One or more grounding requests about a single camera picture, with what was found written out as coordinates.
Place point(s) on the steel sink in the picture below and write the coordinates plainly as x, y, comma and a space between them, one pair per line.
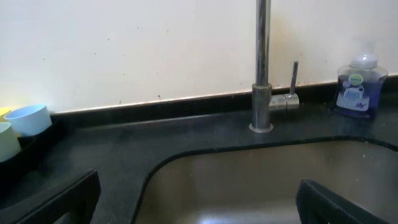
248, 174

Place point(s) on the yellow cup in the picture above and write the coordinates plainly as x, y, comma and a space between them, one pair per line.
3, 112

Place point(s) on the black tray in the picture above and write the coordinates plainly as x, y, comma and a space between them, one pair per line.
34, 155

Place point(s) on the blue soap bottle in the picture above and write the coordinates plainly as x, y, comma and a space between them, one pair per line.
357, 93

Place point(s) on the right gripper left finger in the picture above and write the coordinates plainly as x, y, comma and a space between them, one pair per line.
46, 202

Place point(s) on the light green cup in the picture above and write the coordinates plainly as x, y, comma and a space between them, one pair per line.
7, 143

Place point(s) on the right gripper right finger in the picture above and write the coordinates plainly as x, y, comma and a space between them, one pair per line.
323, 205

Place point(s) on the steel tap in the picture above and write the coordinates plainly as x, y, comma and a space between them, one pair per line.
262, 46

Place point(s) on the blue cup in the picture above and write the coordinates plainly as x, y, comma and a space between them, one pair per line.
31, 121

